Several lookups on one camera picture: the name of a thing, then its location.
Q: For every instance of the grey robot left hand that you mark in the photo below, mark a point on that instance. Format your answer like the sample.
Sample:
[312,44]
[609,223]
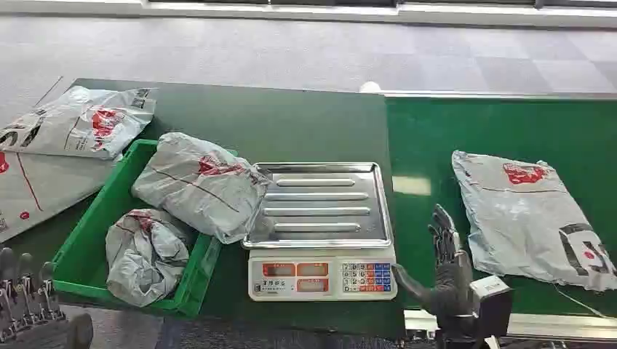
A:
[29,332]

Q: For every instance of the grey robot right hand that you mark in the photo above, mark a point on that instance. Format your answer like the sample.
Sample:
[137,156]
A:
[450,289]

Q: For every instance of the green plastic crate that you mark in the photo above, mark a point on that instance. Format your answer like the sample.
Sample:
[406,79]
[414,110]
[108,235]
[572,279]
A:
[82,260]

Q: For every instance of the grey parcel bag black print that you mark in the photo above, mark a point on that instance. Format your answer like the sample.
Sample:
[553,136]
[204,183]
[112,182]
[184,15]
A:
[525,217]

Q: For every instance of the crumpled grey parcel bag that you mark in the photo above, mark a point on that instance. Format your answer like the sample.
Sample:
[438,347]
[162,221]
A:
[144,260]

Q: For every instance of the white electronic scale steel tray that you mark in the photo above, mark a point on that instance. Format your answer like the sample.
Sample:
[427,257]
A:
[320,231]

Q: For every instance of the large flat grey parcel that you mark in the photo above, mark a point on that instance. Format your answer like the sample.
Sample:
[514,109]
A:
[38,188]

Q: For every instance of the green conveyor belt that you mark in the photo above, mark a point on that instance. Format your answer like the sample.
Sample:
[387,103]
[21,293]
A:
[424,144]

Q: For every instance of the grey parcel bag black lettering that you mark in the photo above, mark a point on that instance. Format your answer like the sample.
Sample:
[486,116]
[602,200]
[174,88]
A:
[82,123]

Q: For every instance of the white round knob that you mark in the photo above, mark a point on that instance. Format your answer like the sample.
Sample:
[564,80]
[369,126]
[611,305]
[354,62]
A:
[369,87]

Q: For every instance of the grey parcel bag red print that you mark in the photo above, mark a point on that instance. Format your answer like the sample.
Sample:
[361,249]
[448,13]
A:
[202,188]

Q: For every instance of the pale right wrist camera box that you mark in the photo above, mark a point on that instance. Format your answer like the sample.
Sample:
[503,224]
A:
[491,298]

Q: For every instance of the silver conveyor side rail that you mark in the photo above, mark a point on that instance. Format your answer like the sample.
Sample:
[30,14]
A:
[554,327]
[501,95]

